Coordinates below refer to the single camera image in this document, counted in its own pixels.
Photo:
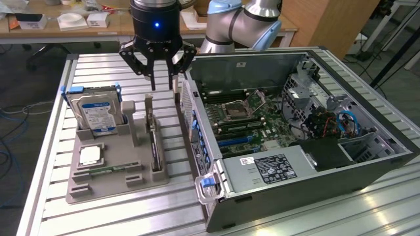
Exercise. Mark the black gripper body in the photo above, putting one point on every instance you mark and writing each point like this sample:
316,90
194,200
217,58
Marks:
156,37

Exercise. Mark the graphics card with metal bracket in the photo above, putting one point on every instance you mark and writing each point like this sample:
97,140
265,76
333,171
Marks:
154,147

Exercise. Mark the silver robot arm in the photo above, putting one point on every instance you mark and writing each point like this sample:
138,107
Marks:
222,24

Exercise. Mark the wooden desk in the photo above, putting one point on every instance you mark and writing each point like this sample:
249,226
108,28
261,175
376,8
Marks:
118,24

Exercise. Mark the white flat box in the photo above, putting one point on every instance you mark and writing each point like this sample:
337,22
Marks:
193,22

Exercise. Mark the brown cardboard box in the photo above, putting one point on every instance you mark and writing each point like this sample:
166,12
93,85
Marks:
200,11

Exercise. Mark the white labelled box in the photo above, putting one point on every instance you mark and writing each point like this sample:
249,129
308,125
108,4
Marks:
97,20

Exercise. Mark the white box with round recess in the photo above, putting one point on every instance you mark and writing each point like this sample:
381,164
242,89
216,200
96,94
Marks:
72,22

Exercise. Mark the hard disk in blue caddy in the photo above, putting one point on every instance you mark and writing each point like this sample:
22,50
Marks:
96,115

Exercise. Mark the CPU socket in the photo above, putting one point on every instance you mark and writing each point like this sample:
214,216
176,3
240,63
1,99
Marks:
234,109

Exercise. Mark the metal socket cover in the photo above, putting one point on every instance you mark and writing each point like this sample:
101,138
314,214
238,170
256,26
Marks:
256,99

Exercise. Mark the black RAM stick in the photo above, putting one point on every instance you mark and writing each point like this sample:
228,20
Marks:
244,126

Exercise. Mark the white box with black top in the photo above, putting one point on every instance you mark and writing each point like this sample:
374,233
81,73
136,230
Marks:
32,22

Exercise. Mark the black long expansion slot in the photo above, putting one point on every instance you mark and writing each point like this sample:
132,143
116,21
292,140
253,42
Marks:
232,136

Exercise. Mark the green motherboard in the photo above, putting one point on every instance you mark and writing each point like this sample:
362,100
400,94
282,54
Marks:
272,115

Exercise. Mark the blue expansion slot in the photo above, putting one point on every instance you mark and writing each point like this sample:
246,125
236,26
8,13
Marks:
234,142

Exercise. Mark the perforated metal drive cage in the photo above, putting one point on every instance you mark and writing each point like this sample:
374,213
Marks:
298,96

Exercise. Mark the orange flat box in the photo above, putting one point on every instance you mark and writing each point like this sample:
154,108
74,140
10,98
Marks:
13,24

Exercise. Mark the silver CPU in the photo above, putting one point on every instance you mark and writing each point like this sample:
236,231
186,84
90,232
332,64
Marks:
90,156

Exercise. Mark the clear plastic bag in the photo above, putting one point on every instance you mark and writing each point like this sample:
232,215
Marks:
12,7

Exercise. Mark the silver chipset heatsink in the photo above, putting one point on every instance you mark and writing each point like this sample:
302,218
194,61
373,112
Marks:
270,145

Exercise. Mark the green RAM stick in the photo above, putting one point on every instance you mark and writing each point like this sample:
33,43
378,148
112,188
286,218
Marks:
110,168

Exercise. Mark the wooden cabinet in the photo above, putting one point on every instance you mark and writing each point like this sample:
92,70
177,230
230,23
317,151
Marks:
328,24

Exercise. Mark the grey printed parts rack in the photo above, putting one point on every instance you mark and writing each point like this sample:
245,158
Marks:
114,177

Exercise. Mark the grey power supply unit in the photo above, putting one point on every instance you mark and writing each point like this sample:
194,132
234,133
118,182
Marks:
242,177

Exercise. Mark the blue case release latch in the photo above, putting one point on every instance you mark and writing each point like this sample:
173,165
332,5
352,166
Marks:
206,183

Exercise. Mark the black tripod leg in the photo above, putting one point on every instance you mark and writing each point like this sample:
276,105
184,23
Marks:
393,52

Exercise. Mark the black open PC case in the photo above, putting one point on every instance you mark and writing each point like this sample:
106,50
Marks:
294,196

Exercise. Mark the grey metal disk bay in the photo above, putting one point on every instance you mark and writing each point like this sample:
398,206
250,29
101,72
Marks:
377,145

